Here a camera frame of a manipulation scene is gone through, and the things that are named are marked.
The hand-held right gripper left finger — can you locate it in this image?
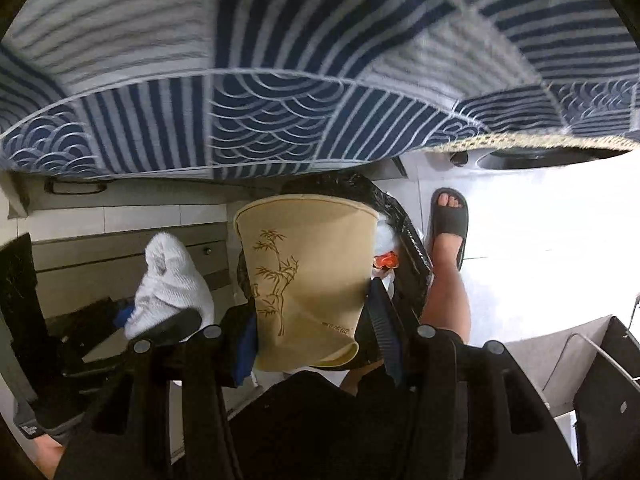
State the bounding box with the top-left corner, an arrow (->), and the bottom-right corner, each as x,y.
55,305 -> 258,480

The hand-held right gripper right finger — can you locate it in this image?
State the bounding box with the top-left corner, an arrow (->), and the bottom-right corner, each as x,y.
367,277 -> 581,480

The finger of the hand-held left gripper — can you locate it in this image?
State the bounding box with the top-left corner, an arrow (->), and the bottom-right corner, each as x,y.
50,299 -> 132,346
127,308 -> 202,356

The white towel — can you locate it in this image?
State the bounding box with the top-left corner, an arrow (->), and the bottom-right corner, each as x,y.
124,232 -> 216,343

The trash bin with black bag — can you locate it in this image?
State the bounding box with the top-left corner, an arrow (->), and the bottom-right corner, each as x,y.
280,170 -> 433,366

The tan bamboo print paper cup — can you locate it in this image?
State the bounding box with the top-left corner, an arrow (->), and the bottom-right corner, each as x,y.
233,192 -> 379,373

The person's left hand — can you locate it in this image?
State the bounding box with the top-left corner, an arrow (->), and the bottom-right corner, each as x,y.
36,432 -> 69,479

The person's leg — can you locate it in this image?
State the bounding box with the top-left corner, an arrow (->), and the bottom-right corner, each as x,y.
420,195 -> 472,343

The grey sandal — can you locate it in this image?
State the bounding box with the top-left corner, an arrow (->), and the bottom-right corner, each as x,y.
425,187 -> 470,272

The blue white patterned tablecloth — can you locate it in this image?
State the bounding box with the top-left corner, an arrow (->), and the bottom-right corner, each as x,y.
0,0 -> 640,181

